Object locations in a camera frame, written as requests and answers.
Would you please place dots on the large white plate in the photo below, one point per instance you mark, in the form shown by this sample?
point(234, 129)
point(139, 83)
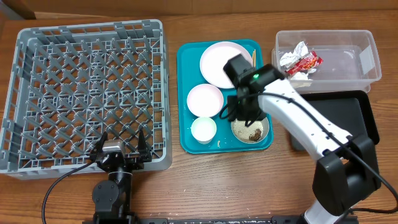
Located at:
point(215, 57)

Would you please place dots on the small white cup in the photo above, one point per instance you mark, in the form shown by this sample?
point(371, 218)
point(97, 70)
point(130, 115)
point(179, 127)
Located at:
point(203, 129)

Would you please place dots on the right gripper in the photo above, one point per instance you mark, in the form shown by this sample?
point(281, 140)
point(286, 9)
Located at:
point(244, 112)

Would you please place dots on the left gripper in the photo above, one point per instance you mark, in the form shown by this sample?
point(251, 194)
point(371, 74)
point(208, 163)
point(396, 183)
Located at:
point(145, 155)

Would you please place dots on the grey metal bowl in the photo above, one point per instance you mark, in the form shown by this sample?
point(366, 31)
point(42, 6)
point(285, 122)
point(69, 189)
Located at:
point(265, 124)

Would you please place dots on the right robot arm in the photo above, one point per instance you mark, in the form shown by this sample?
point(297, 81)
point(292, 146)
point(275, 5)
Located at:
point(346, 170)

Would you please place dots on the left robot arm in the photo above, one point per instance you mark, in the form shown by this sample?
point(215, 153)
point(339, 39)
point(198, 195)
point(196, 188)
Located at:
point(112, 197)

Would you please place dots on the grey dish rack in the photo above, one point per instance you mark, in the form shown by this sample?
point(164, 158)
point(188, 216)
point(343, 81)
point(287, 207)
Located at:
point(71, 84)

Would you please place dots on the clear plastic bin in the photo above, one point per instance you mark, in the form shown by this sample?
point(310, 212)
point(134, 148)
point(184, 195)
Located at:
point(350, 59)

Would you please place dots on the black waste tray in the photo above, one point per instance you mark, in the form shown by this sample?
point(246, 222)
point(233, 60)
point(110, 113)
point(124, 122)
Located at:
point(350, 110)

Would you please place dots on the white rice pile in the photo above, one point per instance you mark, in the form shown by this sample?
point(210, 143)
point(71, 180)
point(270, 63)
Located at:
point(242, 132)

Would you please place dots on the medium white bowl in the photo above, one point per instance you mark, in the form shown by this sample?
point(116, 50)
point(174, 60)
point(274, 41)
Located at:
point(205, 100)

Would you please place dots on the teal serving tray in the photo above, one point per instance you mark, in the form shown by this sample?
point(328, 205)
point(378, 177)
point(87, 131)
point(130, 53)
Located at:
point(189, 76)

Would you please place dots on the white napkin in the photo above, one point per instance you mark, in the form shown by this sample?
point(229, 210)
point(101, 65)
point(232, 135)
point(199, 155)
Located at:
point(291, 58)

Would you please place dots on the red snack wrapper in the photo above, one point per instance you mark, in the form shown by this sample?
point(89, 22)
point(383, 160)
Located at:
point(307, 62)

